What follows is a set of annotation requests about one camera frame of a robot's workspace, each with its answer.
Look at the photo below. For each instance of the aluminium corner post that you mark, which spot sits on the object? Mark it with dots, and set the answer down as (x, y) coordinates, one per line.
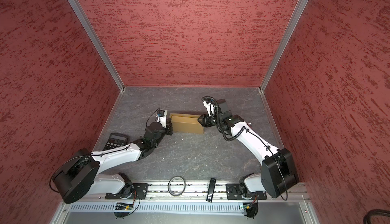
(292, 23)
(81, 15)

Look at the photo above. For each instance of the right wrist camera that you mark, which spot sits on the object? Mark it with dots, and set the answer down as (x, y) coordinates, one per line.
(210, 108)

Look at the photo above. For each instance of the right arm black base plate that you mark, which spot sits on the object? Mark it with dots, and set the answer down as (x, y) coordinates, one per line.
(237, 191)

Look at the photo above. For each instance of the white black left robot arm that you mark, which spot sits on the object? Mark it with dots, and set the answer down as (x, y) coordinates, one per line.
(83, 174)

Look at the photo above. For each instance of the left rear aluminium corner post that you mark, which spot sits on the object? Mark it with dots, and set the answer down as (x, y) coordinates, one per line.
(81, 15)

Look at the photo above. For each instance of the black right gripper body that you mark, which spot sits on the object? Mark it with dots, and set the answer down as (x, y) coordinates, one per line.
(212, 121)

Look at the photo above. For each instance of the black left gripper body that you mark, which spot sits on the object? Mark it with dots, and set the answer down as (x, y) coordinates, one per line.
(168, 131)

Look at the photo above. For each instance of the right rear aluminium corner post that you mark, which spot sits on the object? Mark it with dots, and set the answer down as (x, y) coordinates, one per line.
(292, 23)

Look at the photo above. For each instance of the brown cardboard box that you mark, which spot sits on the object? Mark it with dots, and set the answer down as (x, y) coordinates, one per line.
(186, 123)

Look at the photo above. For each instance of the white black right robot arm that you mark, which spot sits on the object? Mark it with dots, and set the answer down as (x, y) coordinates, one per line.
(278, 169)

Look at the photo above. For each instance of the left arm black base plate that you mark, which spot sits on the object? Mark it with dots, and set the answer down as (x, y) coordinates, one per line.
(136, 191)

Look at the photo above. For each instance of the black rectangular remote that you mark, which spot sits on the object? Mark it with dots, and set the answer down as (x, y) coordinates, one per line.
(211, 188)

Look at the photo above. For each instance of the black desk calculator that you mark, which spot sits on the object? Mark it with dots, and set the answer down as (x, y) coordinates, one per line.
(116, 140)

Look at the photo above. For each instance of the aluminium front frame rail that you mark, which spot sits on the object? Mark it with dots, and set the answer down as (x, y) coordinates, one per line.
(175, 191)

